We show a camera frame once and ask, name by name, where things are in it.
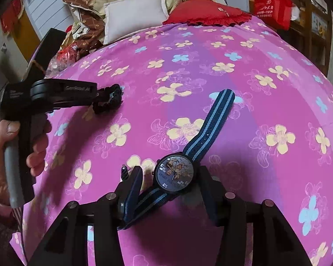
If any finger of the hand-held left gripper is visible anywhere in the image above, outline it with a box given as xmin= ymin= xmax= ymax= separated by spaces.
xmin=97 ymin=88 xmax=113 ymax=103

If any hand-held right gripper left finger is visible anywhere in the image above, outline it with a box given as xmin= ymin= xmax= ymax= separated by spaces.
xmin=28 ymin=166 xmax=143 ymax=266

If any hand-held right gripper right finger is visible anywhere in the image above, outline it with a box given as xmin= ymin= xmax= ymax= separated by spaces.
xmin=198 ymin=166 xmax=313 ymax=266

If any black braided bracelet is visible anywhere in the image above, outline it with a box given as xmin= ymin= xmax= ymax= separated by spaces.
xmin=93 ymin=84 xmax=124 ymax=115

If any watch with blue striped strap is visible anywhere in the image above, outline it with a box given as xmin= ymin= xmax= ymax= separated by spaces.
xmin=117 ymin=89 xmax=235 ymax=230

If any person's left forearm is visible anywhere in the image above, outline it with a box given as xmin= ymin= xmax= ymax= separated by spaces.
xmin=0 ymin=190 xmax=24 ymax=266

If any person's left hand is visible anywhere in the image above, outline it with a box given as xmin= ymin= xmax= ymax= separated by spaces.
xmin=0 ymin=120 xmax=53 ymax=200

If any clear plastic bag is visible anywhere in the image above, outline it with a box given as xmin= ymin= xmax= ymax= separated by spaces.
xmin=44 ymin=55 xmax=73 ymax=76

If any red packet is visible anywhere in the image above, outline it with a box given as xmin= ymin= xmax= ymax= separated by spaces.
xmin=57 ymin=25 xmax=79 ymax=64

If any wooden door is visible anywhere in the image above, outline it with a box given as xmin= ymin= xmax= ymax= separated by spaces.
xmin=6 ymin=6 xmax=42 ymax=61

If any brown patterned quilt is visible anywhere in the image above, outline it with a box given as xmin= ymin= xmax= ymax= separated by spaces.
xmin=46 ymin=0 xmax=109 ymax=53

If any white pillow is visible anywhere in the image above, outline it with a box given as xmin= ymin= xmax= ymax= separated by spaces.
xmin=103 ymin=0 xmax=170 ymax=45

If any pink floral blanket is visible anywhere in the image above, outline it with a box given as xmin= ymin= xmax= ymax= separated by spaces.
xmin=11 ymin=15 xmax=333 ymax=266

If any red door hanging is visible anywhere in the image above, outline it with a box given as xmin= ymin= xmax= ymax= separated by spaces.
xmin=0 ymin=0 xmax=25 ymax=32

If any red frilled cushion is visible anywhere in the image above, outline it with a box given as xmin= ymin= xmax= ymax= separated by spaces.
xmin=162 ymin=0 xmax=253 ymax=27

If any red shopping bag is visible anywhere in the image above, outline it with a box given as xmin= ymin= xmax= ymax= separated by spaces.
xmin=252 ymin=0 xmax=293 ymax=31

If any wooden shelf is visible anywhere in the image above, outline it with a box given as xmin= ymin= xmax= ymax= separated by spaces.
xmin=277 ymin=0 xmax=333 ymax=75

